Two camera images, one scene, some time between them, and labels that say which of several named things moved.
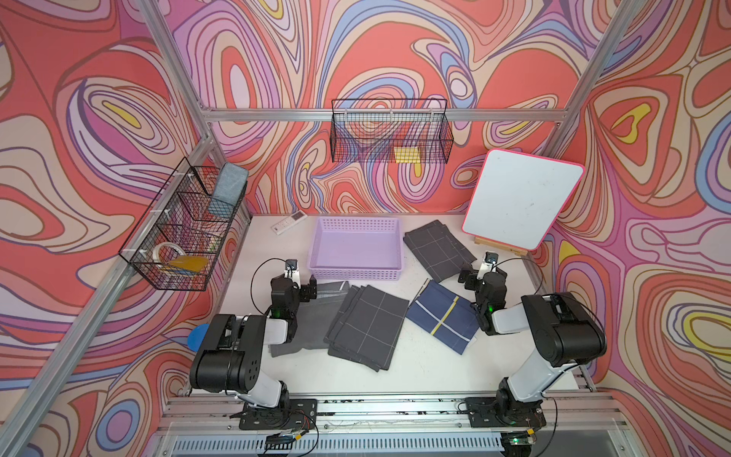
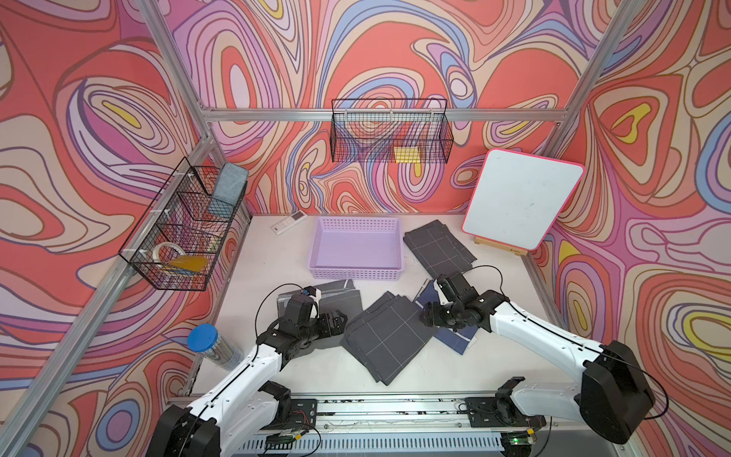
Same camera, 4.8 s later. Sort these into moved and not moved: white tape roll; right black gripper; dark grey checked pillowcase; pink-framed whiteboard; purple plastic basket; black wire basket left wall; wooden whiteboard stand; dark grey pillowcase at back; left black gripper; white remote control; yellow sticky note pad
Moved: right black gripper; dark grey checked pillowcase; left black gripper
Not moved: purple plastic basket; yellow sticky note pad; dark grey pillowcase at back; white tape roll; pink-framed whiteboard; black wire basket left wall; wooden whiteboard stand; white remote control
